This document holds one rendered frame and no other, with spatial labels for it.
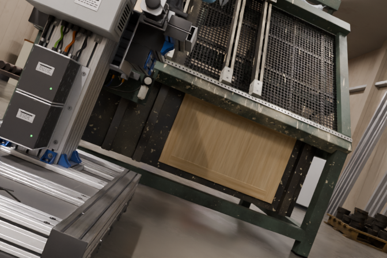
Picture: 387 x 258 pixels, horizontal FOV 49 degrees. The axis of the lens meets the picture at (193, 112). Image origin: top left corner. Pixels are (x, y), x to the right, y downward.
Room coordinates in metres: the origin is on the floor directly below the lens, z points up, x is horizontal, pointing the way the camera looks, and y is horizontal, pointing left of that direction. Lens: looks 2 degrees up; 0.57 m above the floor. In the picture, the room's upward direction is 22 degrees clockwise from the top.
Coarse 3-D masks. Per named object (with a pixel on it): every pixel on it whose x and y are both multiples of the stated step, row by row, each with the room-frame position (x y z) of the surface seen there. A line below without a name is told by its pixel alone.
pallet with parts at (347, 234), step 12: (336, 216) 5.77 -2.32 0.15; (348, 216) 5.62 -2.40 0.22; (360, 216) 5.27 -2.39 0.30; (384, 216) 5.50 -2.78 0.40; (336, 228) 5.59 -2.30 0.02; (348, 228) 5.19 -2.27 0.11; (360, 228) 5.27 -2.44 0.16; (372, 228) 5.55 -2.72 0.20; (384, 228) 5.49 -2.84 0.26; (372, 240) 5.52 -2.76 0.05; (384, 240) 5.26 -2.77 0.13; (384, 252) 5.21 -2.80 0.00
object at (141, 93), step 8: (112, 72) 2.53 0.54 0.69; (136, 72) 2.66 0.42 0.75; (112, 80) 2.63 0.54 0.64; (120, 80) 2.64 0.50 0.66; (128, 80) 2.65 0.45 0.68; (136, 80) 2.65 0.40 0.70; (144, 80) 2.60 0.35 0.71; (152, 80) 2.61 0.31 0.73; (104, 88) 2.63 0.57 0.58; (112, 88) 2.52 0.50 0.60; (120, 88) 2.65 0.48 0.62; (128, 88) 2.66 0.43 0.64; (136, 88) 2.66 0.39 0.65; (144, 88) 2.61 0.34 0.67; (128, 96) 2.66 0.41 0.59; (136, 96) 2.67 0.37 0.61; (144, 96) 2.62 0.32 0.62; (144, 104) 2.68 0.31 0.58
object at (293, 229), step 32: (160, 96) 2.90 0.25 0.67; (96, 128) 2.90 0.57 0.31; (128, 128) 2.94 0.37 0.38; (160, 128) 2.98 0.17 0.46; (192, 192) 2.80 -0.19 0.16; (224, 192) 3.09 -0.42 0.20; (288, 192) 3.12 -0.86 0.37; (320, 192) 2.97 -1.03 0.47; (256, 224) 2.90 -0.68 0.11; (288, 224) 2.96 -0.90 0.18; (320, 224) 2.98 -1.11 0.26
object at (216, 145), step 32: (192, 96) 2.98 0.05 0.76; (192, 128) 3.00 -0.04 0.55; (224, 128) 3.04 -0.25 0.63; (256, 128) 3.08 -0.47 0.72; (160, 160) 2.97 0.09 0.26; (192, 160) 3.02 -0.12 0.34; (224, 160) 3.06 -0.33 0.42; (256, 160) 3.10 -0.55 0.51; (288, 160) 3.14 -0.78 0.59; (256, 192) 3.11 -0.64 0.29
